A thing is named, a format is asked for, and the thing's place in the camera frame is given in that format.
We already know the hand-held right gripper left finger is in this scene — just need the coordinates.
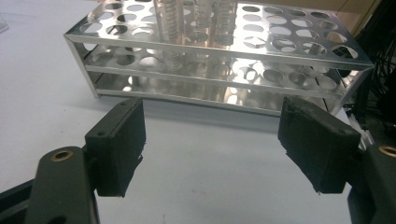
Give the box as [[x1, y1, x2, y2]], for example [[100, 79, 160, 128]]
[[84, 97, 147, 198]]

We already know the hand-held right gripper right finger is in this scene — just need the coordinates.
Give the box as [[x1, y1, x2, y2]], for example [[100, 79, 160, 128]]
[[277, 96, 361, 194]]

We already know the metal test tube rack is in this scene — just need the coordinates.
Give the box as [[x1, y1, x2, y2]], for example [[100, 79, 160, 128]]
[[64, 0, 375, 118]]

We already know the clear test tube orange cap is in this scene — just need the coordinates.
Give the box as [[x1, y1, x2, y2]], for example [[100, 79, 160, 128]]
[[153, 0, 185, 76], [192, 0, 215, 45], [214, 0, 239, 46]]

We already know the black cable bundle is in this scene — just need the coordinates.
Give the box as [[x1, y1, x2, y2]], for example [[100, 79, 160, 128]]
[[354, 0, 396, 132]]

